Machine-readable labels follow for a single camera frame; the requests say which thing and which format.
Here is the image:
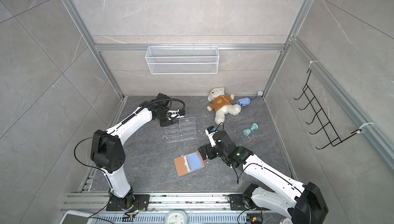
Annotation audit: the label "white wire mesh basket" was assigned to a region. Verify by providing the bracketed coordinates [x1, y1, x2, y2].
[145, 46, 220, 75]

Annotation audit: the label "clear plastic card sleeves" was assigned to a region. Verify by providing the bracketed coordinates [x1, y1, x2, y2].
[183, 152, 204, 173]

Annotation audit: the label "white teddy bear brown shirt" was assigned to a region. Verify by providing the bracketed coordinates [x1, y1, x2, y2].
[206, 87, 241, 125]

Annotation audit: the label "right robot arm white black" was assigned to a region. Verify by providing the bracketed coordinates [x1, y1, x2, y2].
[198, 126, 329, 224]

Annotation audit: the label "white tablet device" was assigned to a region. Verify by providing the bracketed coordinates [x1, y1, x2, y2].
[59, 210, 93, 224]

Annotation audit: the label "black wire hook rack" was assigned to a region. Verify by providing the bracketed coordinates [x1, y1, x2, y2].
[293, 69, 362, 150]

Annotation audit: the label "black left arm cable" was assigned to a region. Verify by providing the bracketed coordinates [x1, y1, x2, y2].
[135, 98, 186, 117]

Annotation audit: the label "clear acrylic tiered holder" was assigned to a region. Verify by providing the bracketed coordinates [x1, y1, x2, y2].
[163, 117, 197, 143]

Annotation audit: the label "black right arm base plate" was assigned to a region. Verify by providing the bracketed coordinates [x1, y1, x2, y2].
[227, 194, 256, 211]

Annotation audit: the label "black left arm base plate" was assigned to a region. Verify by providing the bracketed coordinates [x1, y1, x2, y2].
[106, 194, 150, 211]

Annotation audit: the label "aluminium rail front frame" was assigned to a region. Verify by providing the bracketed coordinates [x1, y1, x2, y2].
[60, 192, 276, 224]

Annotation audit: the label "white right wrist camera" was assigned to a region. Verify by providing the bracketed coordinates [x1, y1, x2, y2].
[205, 126, 216, 147]

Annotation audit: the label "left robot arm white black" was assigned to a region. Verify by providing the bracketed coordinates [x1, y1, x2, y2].
[90, 93, 186, 210]

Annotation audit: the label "blue cat-shaped toy device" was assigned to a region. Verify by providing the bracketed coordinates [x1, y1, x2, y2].
[236, 97, 251, 107]

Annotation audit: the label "white round timer device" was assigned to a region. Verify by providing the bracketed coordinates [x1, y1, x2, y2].
[164, 210, 188, 224]

